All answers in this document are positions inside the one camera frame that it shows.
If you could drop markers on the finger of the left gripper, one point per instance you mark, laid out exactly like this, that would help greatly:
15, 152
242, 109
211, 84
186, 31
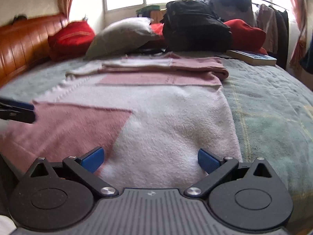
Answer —
17, 111

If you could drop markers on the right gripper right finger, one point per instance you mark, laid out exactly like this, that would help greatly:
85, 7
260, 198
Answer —
229, 178

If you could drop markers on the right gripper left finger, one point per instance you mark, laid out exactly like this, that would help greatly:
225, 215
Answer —
72, 177

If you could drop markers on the pink and white knit sweater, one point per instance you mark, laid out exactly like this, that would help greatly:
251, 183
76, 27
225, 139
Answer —
150, 114

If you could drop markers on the clothes rack with garments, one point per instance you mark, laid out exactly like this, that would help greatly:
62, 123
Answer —
271, 16

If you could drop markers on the brown leather headboard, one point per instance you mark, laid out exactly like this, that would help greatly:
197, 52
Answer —
24, 44

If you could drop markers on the green quilted bedspread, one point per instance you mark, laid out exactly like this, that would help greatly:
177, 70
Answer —
271, 110

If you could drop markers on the red pillow by headboard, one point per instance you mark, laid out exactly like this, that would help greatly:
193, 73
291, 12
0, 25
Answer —
71, 41

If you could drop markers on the book on bed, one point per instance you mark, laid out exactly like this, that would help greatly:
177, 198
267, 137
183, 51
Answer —
252, 58

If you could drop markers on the red cushion behind backpack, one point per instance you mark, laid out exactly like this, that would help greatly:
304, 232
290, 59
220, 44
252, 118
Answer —
245, 37

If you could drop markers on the grey beige pillow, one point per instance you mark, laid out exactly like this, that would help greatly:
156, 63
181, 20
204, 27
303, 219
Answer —
121, 37

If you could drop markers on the black backpack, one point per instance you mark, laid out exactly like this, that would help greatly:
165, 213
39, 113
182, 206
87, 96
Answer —
193, 26

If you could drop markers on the orange patterned curtain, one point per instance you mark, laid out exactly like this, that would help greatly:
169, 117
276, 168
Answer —
300, 13

